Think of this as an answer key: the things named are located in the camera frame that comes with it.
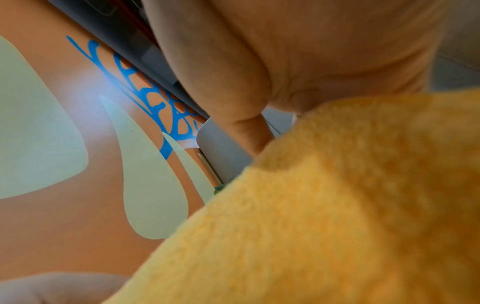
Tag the person's right hand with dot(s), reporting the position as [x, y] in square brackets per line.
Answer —
[318, 44]

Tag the person's left hand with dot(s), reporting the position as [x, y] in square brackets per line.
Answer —
[56, 289]

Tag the yellow towel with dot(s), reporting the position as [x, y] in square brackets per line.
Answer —
[318, 207]

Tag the green leafy plant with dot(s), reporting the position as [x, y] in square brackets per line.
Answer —
[219, 188]

